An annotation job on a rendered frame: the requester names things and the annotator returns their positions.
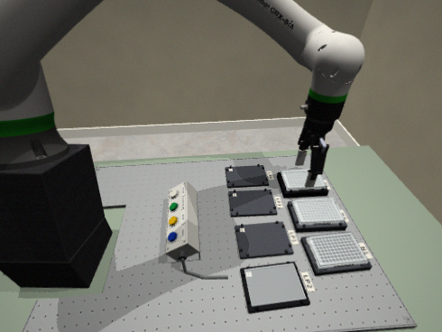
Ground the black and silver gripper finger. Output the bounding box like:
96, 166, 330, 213
295, 125, 311, 166
305, 135, 329, 188

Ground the white button panel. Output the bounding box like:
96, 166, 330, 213
165, 181, 228, 279

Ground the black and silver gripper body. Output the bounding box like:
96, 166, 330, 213
305, 116, 335, 146

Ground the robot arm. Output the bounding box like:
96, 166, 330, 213
0, 0, 364, 171

